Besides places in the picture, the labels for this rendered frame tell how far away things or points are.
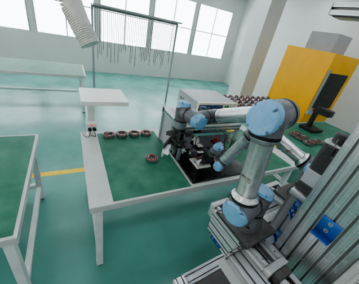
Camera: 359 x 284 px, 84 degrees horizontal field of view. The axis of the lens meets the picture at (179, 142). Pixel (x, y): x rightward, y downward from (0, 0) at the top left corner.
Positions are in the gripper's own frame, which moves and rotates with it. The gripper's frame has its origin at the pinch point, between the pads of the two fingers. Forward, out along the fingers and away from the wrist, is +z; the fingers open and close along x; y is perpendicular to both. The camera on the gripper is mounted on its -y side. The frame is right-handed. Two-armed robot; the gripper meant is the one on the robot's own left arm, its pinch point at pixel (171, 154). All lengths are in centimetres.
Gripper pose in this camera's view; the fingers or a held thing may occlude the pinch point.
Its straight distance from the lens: 123.2
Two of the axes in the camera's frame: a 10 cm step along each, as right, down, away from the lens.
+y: 4.9, 5.1, -7.1
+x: 8.5, -1.1, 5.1
